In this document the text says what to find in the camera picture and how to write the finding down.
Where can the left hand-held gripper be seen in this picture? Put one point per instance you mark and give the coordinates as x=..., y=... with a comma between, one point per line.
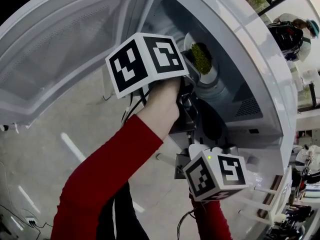
x=130, y=66

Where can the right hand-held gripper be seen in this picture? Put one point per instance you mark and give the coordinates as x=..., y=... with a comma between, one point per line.
x=227, y=171

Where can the white plate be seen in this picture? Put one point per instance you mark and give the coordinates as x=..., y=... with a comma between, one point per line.
x=212, y=79

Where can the white microwave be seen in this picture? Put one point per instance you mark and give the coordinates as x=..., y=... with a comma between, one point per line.
x=62, y=46

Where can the person's right forearm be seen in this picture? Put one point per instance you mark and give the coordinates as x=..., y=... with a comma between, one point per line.
x=212, y=219

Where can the person's left forearm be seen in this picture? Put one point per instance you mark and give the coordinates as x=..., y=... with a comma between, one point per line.
x=107, y=171

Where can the person's left hand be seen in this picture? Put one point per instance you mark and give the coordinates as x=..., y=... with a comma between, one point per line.
x=165, y=99

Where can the white side table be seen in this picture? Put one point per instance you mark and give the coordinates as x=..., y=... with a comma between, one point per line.
x=282, y=194

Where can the person's dark clothing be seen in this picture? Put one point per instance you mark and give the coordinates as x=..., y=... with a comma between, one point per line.
x=120, y=216

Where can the white power strip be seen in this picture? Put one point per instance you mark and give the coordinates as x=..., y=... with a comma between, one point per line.
x=31, y=221

